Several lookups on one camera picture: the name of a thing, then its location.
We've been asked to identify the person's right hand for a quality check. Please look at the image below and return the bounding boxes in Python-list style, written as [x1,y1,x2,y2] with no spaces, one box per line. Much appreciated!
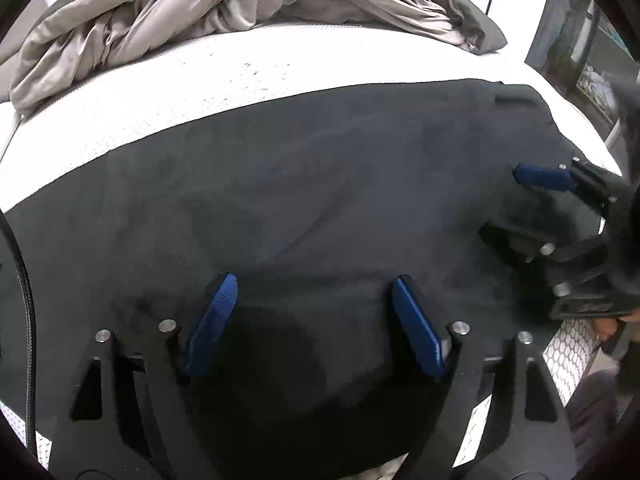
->
[592,309,639,360]

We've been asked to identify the black pants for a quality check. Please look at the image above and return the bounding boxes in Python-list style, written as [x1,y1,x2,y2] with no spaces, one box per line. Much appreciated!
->
[8,80,599,479]

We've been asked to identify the grey rumpled duvet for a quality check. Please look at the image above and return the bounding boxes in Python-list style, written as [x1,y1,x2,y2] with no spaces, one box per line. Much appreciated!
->
[9,0,508,115]

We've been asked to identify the white honeycomb-pattern mattress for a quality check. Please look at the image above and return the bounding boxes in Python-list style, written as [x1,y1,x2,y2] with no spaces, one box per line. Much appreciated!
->
[1,23,617,479]

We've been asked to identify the black braided cable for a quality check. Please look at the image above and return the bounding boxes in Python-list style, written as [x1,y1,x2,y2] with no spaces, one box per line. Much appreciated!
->
[0,211,38,456]

